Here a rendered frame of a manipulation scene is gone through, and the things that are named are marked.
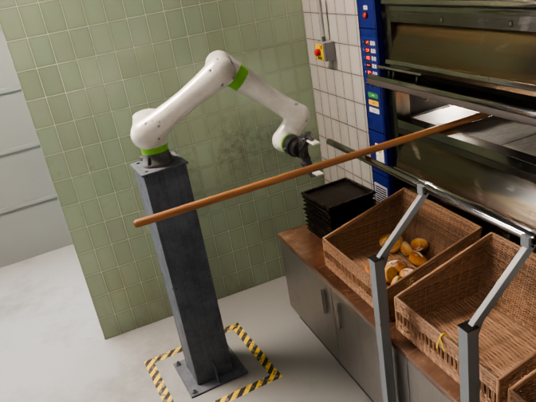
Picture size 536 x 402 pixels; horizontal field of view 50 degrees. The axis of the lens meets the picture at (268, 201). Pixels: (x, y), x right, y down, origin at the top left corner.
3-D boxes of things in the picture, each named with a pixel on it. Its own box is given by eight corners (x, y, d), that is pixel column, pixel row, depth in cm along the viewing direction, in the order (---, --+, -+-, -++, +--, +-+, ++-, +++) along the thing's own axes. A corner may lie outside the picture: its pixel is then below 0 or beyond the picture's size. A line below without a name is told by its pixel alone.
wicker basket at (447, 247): (407, 235, 290) (404, 185, 280) (486, 284, 241) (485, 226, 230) (323, 265, 277) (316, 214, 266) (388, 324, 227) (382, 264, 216)
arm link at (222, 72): (122, 136, 232) (222, 51, 225) (126, 126, 247) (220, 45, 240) (144, 159, 237) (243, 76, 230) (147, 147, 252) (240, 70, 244)
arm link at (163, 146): (139, 159, 251) (128, 117, 244) (142, 148, 265) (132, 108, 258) (168, 153, 252) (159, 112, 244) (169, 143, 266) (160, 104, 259)
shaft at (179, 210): (135, 230, 204) (133, 222, 203) (133, 226, 207) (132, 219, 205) (509, 111, 255) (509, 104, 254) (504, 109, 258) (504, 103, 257)
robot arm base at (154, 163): (132, 158, 275) (129, 146, 273) (162, 149, 281) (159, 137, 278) (147, 171, 253) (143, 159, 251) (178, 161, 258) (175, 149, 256)
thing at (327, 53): (327, 57, 319) (325, 39, 315) (336, 59, 311) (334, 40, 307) (316, 60, 317) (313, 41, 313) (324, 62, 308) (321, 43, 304)
